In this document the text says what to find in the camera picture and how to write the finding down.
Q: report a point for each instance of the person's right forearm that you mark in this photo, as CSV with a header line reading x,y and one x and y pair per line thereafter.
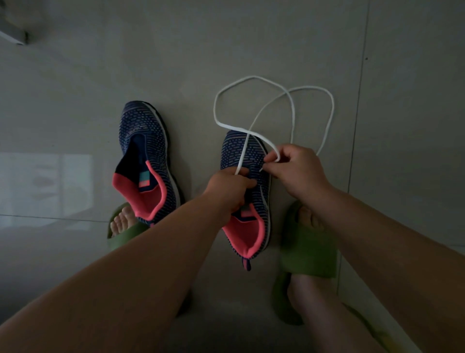
x,y
392,262

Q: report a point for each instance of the person's right hand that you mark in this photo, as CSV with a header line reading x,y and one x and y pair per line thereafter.
x,y
301,171

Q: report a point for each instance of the person's left thumb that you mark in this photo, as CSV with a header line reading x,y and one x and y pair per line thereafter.
x,y
246,183

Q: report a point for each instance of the person's left hand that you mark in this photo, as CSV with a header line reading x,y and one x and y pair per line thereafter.
x,y
225,192

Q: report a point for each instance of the navy and pink knit sneaker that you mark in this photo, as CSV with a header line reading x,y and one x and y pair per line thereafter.
x,y
232,152
145,123

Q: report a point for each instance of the person's right thumb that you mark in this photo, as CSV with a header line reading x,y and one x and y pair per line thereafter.
x,y
273,170

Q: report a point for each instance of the person's right leg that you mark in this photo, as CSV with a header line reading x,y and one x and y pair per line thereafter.
x,y
319,309

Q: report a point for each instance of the green slide slipper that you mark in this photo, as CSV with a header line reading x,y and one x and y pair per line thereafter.
x,y
125,236
308,251

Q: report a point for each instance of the person's left foot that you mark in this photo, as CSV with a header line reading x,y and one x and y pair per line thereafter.
x,y
123,221

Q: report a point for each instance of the white shoelace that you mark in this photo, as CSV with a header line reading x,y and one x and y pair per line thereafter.
x,y
238,128

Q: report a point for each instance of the person's left forearm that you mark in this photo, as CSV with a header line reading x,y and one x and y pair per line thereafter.
x,y
120,283

